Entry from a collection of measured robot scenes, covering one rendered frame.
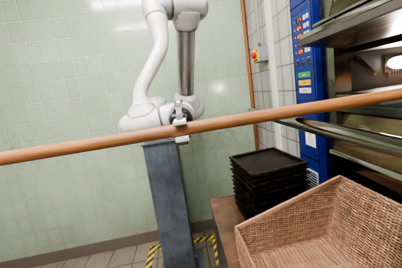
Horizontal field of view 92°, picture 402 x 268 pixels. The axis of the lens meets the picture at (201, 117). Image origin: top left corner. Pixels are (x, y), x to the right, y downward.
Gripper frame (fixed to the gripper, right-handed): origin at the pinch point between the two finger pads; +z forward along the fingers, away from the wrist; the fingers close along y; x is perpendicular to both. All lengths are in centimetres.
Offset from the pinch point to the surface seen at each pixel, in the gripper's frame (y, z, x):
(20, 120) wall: -5, -117, 125
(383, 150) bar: 3.3, 21.7, -27.7
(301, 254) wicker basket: 60, -19, -38
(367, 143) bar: 2.9, 19.5, -27.7
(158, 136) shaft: 0.4, 1.7, 5.1
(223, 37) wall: -48, -120, -42
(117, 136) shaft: -0.9, 1.4, 14.0
